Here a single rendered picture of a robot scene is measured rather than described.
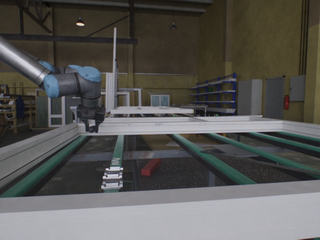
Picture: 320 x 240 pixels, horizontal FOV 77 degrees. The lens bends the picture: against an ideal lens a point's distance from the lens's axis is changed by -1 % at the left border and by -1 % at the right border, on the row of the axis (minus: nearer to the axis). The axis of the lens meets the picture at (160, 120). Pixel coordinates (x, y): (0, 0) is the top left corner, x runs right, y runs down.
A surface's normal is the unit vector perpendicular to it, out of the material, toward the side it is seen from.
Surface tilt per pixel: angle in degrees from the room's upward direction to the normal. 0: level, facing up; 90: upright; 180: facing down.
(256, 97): 90
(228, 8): 90
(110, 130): 90
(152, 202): 0
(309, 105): 90
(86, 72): 36
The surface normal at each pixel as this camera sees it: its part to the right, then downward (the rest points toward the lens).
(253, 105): 0.15, 0.09
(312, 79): -0.99, 0.01
